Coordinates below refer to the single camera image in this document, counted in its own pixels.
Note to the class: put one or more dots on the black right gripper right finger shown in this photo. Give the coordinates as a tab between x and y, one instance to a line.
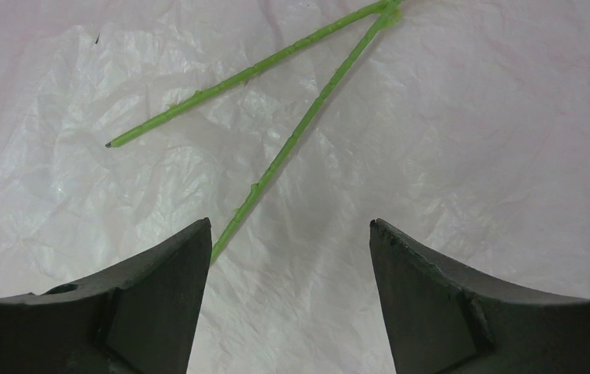
442	316

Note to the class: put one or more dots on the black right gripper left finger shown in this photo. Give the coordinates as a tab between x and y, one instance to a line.
137	316

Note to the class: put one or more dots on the purple wrapping paper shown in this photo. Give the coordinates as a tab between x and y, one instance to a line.
478	147

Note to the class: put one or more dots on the pink and yellow flower bouquet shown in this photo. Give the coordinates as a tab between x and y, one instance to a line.
267	147

